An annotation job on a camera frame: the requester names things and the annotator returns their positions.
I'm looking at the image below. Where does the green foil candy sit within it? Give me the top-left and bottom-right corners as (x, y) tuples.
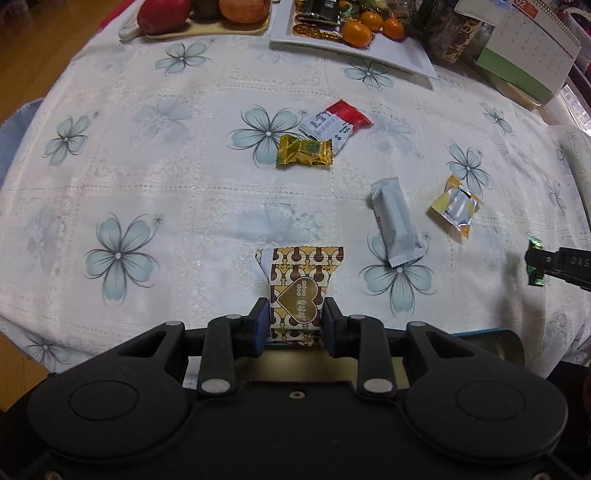
(525, 235), (545, 287)

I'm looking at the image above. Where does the brown patterned biscuit packet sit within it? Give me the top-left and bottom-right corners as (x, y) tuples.
(256, 246), (345, 347)

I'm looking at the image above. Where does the silver grey snack bar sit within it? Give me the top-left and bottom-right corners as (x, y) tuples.
(370, 177), (426, 268)

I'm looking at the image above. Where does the yellow silver snack packet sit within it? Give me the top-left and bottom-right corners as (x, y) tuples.
(430, 175), (482, 239)

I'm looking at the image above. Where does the gold candy wrapper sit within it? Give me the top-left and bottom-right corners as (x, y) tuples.
(276, 134), (332, 167)

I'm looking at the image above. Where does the red white snack packet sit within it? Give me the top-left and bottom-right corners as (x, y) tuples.
(298, 100), (373, 155)

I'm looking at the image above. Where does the gold metal tray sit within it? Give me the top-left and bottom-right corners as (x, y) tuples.
(235, 329), (525, 383)

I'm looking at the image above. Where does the white floral tablecloth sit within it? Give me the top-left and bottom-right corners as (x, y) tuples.
(1, 25), (590, 375)

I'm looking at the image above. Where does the desk calendar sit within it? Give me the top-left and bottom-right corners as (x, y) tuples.
(476, 0), (581, 104)

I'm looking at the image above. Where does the patterned snack box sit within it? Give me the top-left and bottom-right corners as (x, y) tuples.
(418, 0), (494, 66)

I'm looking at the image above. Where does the white rectangular plate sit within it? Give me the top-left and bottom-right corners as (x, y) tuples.
(269, 1), (439, 79)

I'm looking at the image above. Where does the blue chair cushion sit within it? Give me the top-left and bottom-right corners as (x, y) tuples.
(0, 98), (43, 187)

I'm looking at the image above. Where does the right mandarin orange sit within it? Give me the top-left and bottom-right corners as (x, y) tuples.
(382, 18), (406, 41)

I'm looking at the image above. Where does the mandarin orange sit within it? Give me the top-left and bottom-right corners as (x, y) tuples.
(360, 11), (384, 32)
(382, 18), (406, 41)
(341, 22), (374, 49)

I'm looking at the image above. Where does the front mandarin orange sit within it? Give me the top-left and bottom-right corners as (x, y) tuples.
(341, 22), (374, 49)

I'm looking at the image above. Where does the gold chocolate coin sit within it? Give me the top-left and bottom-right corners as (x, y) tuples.
(293, 23), (342, 43)

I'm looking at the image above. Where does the middle mandarin orange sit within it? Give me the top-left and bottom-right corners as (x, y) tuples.
(360, 11), (384, 32)

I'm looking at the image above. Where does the white remote control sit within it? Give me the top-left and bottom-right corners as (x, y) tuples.
(118, 11), (143, 42)

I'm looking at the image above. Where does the beige fruit board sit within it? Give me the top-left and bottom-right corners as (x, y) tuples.
(139, 2), (271, 40)

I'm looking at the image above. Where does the pink striped apple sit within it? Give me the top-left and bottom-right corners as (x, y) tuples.
(218, 0), (270, 24)

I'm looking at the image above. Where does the dark plum fruit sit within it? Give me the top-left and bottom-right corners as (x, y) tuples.
(190, 0), (221, 21)

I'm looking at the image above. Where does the red apple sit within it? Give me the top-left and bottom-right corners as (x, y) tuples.
(137, 0), (191, 35)

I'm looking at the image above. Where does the black chocolate packet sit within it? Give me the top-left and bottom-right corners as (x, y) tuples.
(303, 0), (339, 23)

